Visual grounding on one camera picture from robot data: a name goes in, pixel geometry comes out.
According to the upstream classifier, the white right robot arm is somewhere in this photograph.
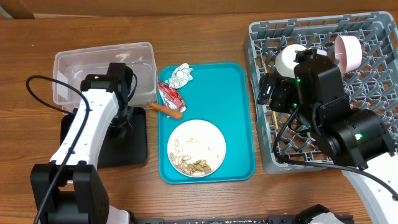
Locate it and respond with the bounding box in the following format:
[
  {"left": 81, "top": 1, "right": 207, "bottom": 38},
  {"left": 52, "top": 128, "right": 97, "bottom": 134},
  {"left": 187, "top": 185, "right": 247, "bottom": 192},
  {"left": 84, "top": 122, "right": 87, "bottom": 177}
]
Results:
[{"left": 257, "top": 49, "right": 397, "bottom": 223}]

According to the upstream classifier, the white tissue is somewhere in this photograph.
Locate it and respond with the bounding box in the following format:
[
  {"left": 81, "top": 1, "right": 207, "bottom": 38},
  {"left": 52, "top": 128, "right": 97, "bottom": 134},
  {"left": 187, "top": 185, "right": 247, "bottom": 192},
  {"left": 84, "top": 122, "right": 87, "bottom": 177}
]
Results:
[{"left": 165, "top": 63, "right": 193, "bottom": 89}]

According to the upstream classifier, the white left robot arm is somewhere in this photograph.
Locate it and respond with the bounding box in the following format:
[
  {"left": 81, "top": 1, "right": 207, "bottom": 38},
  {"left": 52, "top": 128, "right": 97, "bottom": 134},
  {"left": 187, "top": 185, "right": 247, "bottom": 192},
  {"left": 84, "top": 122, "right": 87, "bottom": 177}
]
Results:
[{"left": 30, "top": 63, "right": 136, "bottom": 223}]

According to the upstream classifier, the wooden chopstick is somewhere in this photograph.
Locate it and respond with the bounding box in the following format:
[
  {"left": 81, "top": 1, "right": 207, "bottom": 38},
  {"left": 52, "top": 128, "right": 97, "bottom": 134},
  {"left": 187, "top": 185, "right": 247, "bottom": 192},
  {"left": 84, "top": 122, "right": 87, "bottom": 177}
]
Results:
[{"left": 264, "top": 66, "right": 279, "bottom": 130}]

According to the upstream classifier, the grey dishwasher rack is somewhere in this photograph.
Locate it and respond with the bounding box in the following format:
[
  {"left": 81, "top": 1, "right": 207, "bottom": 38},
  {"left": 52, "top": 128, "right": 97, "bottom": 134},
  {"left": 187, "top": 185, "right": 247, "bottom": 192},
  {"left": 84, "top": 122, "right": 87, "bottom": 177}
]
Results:
[{"left": 243, "top": 12, "right": 397, "bottom": 174}]

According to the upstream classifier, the pink plate with food scraps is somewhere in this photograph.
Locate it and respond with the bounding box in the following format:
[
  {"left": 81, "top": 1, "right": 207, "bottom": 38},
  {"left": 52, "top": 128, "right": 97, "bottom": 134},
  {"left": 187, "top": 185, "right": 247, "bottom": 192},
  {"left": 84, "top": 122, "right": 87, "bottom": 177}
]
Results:
[{"left": 167, "top": 119, "right": 226, "bottom": 178}]

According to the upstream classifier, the white bowl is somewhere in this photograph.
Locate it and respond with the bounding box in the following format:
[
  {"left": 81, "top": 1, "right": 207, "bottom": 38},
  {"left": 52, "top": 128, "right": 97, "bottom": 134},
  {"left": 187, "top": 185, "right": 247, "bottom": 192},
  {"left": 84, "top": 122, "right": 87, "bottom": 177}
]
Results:
[{"left": 275, "top": 44, "right": 328, "bottom": 80}]

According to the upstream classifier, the pink bowl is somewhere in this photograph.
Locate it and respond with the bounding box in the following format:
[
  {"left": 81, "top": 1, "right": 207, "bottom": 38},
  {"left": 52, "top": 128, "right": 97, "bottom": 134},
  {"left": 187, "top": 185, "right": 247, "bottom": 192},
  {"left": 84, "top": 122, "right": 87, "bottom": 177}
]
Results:
[{"left": 335, "top": 35, "right": 362, "bottom": 74}]

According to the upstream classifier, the red foil snack wrapper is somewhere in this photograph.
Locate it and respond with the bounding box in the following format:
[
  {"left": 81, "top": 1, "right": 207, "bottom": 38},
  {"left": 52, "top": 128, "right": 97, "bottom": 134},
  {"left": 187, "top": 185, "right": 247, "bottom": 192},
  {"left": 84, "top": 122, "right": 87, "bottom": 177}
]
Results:
[{"left": 157, "top": 81, "right": 187, "bottom": 113}]

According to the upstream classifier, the clear plastic bin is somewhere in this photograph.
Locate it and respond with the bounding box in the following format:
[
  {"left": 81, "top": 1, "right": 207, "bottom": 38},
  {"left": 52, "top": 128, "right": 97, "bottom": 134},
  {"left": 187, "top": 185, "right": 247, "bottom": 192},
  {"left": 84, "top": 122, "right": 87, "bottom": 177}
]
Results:
[{"left": 53, "top": 42, "right": 158, "bottom": 109}]

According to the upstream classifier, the orange carrot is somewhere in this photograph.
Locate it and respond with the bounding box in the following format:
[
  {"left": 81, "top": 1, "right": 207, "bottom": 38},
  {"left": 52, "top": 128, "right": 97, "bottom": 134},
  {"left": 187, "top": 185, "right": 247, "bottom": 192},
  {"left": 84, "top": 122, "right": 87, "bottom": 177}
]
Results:
[{"left": 147, "top": 102, "right": 183, "bottom": 119}]

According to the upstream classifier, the black rectangular tray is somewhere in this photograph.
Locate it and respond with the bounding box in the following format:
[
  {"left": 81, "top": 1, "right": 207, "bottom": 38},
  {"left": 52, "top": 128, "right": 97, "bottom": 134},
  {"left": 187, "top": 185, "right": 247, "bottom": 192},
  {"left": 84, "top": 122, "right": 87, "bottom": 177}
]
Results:
[{"left": 67, "top": 105, "right": 148, "bottom": 169}]

